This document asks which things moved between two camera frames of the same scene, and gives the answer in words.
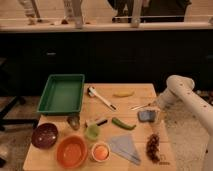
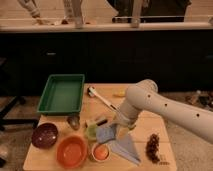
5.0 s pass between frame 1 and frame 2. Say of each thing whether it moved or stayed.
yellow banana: stayed
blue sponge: moved
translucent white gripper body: moved
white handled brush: stayed
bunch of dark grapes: stayed
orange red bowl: stayed
